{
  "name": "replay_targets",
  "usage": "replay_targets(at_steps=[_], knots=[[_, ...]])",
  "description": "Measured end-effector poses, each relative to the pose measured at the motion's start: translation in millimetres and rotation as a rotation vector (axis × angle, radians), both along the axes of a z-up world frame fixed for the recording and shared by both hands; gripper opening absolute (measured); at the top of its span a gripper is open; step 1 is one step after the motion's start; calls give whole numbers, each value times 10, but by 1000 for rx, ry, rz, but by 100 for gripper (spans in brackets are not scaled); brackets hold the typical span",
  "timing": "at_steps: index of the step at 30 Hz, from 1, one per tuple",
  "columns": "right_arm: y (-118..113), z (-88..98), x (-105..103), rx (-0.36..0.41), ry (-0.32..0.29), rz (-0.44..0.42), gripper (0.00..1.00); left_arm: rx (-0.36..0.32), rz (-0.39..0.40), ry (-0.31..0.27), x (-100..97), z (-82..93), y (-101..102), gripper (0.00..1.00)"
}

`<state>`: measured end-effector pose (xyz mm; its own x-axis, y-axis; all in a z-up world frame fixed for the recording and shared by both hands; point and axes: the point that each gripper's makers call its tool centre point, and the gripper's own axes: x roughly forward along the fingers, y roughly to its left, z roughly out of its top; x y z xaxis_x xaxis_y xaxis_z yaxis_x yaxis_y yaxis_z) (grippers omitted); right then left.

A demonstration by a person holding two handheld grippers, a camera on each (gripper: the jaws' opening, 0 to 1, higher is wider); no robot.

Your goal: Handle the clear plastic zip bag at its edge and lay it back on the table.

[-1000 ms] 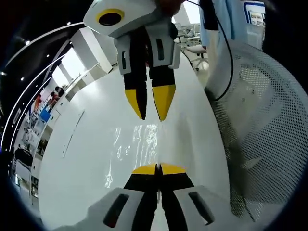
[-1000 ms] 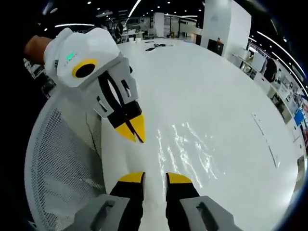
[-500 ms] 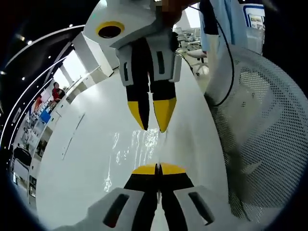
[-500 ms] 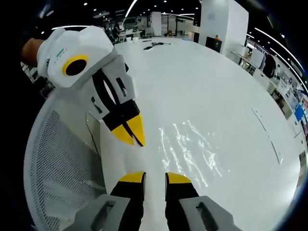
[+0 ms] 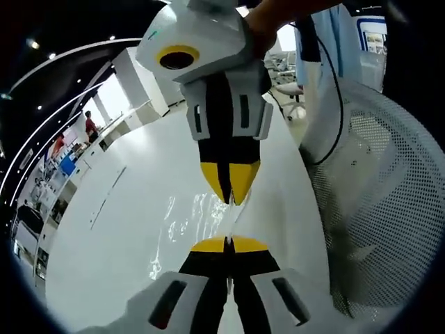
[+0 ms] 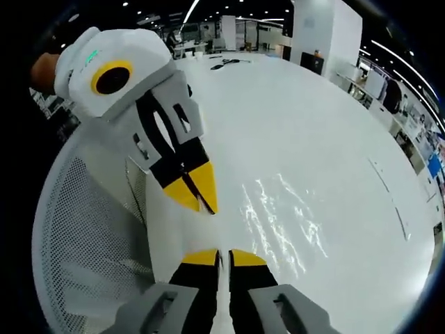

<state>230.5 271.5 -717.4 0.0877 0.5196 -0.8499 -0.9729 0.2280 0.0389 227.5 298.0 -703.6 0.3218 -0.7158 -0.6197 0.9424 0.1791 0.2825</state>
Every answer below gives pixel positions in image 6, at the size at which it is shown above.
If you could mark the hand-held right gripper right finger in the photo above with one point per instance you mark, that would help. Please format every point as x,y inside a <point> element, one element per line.
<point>250,285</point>

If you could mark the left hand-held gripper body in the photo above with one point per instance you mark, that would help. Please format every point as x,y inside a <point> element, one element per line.
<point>135,48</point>

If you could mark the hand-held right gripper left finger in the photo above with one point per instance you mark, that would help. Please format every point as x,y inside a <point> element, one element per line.
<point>194,295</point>

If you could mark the black tools on table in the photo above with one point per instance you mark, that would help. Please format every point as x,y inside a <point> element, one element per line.
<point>227,63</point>

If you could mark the grey mesh chair back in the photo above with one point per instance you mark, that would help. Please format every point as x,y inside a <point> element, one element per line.
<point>87,226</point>

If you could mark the black box with orange top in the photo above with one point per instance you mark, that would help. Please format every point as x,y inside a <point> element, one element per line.
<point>311,62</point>

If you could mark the white square pillar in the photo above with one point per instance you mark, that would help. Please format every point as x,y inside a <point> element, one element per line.
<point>327,31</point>

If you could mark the long white counter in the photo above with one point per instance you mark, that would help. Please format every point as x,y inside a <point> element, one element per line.
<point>406,125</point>

